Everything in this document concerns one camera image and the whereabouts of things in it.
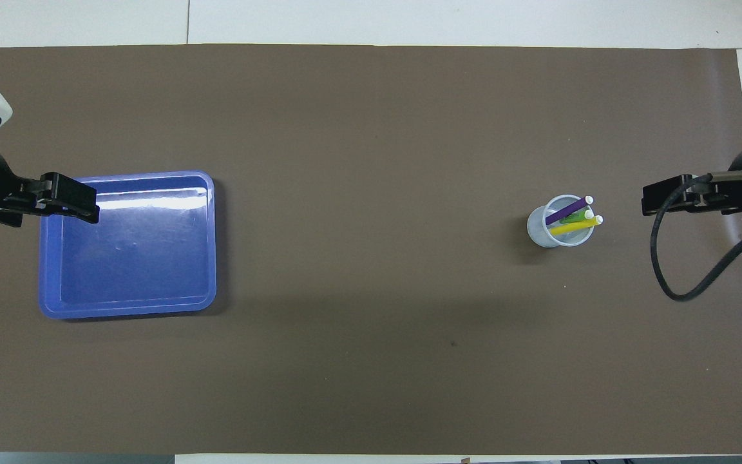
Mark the blue plastic tray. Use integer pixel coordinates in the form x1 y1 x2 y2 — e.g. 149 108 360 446
38 170 218 320

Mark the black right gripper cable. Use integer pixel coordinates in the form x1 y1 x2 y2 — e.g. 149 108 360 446
650 169 742 302

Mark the yellow marker pen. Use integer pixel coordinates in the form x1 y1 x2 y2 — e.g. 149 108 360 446
549 216 604 237

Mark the brown table mat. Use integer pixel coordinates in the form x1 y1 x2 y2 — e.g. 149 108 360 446
0 44 742 455

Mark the translucent plastic cup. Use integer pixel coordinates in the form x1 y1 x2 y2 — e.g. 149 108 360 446
526 194 595 249

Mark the purple marker pen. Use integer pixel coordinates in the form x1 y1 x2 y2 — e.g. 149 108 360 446
545 195 595 226

